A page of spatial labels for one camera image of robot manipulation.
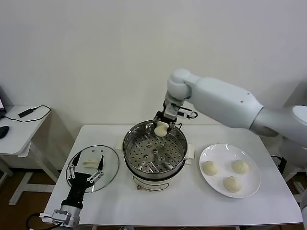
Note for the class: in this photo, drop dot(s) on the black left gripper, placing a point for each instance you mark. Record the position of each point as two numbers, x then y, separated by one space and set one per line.
76 187

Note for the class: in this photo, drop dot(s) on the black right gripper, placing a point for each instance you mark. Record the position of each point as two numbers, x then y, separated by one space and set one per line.
170 112

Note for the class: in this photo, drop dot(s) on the white steamed baozi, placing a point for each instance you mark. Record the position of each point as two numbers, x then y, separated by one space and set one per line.
232 184
160 130
210 167
240 167

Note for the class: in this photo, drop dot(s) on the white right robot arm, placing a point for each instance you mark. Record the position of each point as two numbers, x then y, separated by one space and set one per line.
216 95

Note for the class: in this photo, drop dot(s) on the perforated steel steamer basket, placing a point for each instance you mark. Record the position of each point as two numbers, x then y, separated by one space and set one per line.
144 153

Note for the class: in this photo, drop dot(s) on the brown cooker knob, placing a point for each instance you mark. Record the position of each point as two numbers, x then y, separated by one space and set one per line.
138 187

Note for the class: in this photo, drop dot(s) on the white side table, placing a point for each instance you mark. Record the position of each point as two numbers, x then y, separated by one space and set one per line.
14 141

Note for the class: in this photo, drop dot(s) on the black adapter box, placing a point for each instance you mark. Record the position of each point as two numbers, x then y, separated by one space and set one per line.
25 112

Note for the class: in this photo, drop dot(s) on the black computer mouse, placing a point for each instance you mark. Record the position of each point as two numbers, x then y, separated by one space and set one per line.
3 131

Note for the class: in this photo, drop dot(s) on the dark laptop screen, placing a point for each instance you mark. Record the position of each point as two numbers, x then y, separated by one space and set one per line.
2 105

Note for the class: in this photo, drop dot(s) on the white round plate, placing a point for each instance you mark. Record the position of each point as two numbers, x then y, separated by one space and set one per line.
251 182

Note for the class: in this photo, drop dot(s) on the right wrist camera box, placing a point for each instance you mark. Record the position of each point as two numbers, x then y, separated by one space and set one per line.
185 113

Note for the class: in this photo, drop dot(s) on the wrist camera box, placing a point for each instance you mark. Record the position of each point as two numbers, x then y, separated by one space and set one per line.
185 113
61 214

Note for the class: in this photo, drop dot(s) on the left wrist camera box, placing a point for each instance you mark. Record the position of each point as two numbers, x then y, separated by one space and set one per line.
61 214

